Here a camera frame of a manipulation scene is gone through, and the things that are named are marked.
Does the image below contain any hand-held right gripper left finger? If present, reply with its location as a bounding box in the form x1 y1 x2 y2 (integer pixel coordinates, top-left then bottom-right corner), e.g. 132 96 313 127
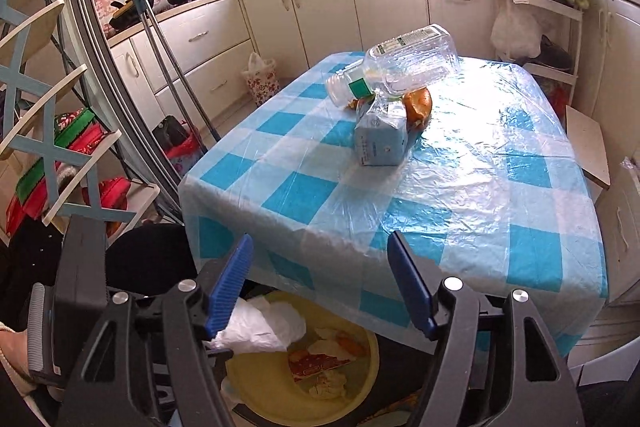
54 233 256 427

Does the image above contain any white storage rack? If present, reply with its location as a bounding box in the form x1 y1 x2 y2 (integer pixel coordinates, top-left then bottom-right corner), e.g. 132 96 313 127
492 0 585 108

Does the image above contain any orange bread roll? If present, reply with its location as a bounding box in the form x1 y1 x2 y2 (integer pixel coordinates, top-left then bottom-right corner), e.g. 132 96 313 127
404 88 433 130

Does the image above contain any green slipper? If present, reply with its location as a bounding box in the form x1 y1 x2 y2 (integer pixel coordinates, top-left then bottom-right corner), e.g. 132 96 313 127
14 108 101 208

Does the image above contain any blue checkered tablecloth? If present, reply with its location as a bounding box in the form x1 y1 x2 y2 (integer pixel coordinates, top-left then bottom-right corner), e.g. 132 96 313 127
178 52 610 358

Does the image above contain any white blue shoe rack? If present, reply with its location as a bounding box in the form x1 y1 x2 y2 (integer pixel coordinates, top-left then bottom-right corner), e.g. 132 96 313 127
0 0 161 240

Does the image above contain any white stool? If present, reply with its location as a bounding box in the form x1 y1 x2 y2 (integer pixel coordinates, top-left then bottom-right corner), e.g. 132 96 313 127
565 104 612 190

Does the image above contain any person's left hand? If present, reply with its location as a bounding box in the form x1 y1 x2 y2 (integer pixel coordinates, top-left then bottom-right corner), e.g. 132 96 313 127
0 328 39 401

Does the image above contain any white plastic bag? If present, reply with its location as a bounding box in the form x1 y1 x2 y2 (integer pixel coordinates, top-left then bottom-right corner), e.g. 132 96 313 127
490 2 543 60

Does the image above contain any red patterned item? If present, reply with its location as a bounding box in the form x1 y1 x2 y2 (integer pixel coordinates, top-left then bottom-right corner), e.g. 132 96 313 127
165 142 207 178

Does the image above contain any light blue carton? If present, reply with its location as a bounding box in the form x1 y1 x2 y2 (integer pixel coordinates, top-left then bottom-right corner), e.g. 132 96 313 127
354 99 408 166

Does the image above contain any yellow plastic bucket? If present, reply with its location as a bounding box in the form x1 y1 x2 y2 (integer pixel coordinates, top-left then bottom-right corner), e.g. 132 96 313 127
223 291 381 427

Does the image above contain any beige paper wrapper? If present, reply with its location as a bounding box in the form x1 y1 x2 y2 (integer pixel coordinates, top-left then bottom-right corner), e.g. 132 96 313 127
300 326 368 400

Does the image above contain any clear plastic bottle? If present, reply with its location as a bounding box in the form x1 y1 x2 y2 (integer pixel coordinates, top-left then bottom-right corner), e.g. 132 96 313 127
325 24 461 108

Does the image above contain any floral bin with bag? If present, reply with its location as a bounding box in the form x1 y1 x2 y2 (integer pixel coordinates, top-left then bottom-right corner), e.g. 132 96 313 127
242 53 281 108

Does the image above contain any pink slipper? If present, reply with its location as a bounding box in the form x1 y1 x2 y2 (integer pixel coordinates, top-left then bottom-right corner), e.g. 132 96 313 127
6 124 123 233

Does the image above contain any red slipper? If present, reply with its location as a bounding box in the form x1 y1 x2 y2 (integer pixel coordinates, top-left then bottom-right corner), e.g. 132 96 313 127
82 177 132 223

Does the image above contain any red bag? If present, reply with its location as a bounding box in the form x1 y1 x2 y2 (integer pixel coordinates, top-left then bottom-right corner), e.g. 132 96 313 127
542 79 571 108

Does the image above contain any person's left leg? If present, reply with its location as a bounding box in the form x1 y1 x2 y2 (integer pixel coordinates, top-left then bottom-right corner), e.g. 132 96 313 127
105 224 198 300

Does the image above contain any black frying pan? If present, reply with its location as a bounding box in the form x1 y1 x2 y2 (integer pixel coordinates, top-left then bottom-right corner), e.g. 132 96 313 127
109 0 143 30

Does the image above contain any white tissue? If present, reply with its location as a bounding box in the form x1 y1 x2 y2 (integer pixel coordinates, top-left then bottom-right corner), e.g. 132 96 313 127
207 296 307 354

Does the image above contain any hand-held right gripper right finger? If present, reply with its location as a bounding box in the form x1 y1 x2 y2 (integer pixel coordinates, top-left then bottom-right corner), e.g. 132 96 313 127
387 229 587 427

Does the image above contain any dark round pan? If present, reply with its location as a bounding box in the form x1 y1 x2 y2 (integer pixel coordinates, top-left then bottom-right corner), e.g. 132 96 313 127
540 36 573 70

